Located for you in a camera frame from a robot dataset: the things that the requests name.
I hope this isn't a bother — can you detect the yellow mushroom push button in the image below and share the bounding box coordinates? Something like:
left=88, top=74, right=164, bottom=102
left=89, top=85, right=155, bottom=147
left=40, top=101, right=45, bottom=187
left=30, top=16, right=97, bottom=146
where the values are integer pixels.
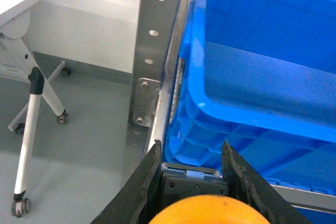
left=149, top=163, right=269, bottom=223

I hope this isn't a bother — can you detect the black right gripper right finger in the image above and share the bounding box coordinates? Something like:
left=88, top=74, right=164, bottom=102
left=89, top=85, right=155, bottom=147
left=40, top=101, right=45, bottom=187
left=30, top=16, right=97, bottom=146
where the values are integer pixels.
left=221, top=141, right=311, bottom=223

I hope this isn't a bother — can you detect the large blue plastic crate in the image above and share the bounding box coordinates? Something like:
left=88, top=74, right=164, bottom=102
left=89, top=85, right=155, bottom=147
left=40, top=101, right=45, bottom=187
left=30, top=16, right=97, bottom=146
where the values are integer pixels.
left=166, top=0, right=336, bottom=224

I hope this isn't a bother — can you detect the white folding table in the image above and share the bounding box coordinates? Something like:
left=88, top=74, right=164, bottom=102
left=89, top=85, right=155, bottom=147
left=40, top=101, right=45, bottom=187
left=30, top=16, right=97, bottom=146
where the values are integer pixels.
left=1, top=0, right=69, bottom=218

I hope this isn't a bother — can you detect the steel roller rack frame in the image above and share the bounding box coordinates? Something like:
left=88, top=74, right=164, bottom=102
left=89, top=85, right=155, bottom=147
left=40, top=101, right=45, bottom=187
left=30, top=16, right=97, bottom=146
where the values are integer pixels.
left=131, top=0, right=335, bottom=218

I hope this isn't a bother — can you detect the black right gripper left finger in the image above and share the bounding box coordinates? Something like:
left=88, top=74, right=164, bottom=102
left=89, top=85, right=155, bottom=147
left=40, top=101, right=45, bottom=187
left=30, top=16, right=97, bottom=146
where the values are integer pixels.
left=92, top=140, right=162, bottom=223

